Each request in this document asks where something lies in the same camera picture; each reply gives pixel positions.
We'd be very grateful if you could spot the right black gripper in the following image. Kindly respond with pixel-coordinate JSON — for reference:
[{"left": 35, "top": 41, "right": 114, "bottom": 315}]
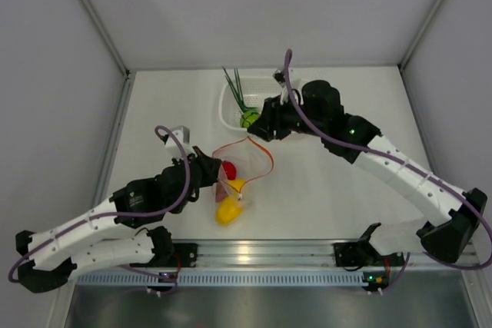
[{"left": 248, "top": 91, "right": 326, "bottom": 144}]

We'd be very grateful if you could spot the clear zip bag orange seal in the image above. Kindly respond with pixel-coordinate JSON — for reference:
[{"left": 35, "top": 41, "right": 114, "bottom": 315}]
[{"left": 212, "top": 137, "right": 274, "bottom": 226}]

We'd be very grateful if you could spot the green fake scallion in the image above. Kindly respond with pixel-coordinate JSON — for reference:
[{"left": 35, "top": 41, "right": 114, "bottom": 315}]
[{"left": 222, "top": 67, "right": 256, "bottom": 113}]

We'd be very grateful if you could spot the green fake watermelon ball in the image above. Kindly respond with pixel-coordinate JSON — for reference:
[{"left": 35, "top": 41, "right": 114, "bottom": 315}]
[{"left": 239, "top": 110, "right": 260, "bottom": 128}]

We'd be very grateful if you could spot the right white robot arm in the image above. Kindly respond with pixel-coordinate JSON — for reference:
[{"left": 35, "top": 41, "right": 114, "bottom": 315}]
[{"left": 247, "top": 80, "right": 487, "bottom": 265}]

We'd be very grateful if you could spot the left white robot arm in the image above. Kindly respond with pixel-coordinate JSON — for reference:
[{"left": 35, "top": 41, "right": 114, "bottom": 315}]
[{"left": 9, "top": 147, "right": 222, "bottom": 293}]

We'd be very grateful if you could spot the red fake tomato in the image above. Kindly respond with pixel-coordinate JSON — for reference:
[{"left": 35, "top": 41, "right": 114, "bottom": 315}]
[{"left": 221, "top": 161, "right": 237, "bottom": 181}]

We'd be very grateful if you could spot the purple fake grape bunch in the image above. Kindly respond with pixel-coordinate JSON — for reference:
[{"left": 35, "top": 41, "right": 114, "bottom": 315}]
[{"left": 214, "top": 183, "right": 228, "bottom": 204}]

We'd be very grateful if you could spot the yellow fake lemon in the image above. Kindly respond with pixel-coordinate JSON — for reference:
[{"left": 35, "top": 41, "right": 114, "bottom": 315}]
[{"left": 226, "top": 178, "right": 246, "bottom": 193}]

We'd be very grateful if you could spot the yellow fake bell pepper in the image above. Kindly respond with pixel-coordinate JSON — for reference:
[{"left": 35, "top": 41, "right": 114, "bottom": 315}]
[{"left": 215, "top": 197, "right": 243, "bottom": 226}]

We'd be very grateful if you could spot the white perforated plastic basket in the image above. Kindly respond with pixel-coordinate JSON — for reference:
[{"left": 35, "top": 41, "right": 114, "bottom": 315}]
[{"left": 218, "top": 76, "right": 282, "bottom": 134}]

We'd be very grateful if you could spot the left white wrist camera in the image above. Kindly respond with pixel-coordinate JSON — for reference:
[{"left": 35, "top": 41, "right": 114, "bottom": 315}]
[{"left": 164, "top": 126, "right": 194, "bottom": 159}]

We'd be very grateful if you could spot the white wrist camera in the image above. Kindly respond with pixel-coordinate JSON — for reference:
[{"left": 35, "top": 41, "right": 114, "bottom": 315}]
[
  {"left": 272, "top": 68, "right": 303, "bottom": 91},
  {"left": 164, "top": 126, "right": 194, "bottom": 159}
]

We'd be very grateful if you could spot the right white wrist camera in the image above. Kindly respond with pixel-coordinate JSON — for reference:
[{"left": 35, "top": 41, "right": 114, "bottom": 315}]
[{"left": 272, "top": 68, "right": 303, "bottom": 91}]

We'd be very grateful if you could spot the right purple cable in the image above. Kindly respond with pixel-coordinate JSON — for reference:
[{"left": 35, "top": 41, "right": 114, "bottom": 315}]
[{"left": 282, "top": 49, "right": 492, "bottom": 266}]

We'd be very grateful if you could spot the purple cable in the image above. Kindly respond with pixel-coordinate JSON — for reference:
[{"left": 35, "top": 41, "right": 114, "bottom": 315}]
[
  {"left": 8, "top": 124, "right": 191, "bottom": 283},
  {"left": 282, "top": 49, "right": 492, "bottom": 266}
]

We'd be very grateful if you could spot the aluminium mounting rail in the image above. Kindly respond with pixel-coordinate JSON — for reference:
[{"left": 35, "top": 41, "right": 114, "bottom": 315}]
[{"left": 61, "top": 238, "right": 481, "bottom": 270}]

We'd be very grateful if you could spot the slotted grey cable duct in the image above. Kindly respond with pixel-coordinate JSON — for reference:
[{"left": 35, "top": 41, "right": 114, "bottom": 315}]
[{"left": 76, "top": 270, "right": 386, "bottom": 287}]

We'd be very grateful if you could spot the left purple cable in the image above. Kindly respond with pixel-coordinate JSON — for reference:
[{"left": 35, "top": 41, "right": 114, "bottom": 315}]
[{"left": 8, "top": 124, "right": 191, "bottom": 283}]

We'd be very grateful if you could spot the right aluminium frame post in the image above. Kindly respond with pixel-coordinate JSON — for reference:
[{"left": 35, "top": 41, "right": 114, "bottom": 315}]
[{"left": 397, "top": 0, "right": 446, "bottom": 72}]

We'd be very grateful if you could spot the aluminium frame post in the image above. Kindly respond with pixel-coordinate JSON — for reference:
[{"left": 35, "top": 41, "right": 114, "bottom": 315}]
[
  {"left": 397, "top": 0, "right": 446, "bottom": 72},
  {"left": 78, "top": 0, "right": 129, "bottom": 77}
]

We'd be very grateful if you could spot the left aluminium frame post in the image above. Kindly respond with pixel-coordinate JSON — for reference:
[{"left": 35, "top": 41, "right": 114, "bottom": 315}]
[{"left": 78, "top": 0, "right": 129, "bottom": 77}]

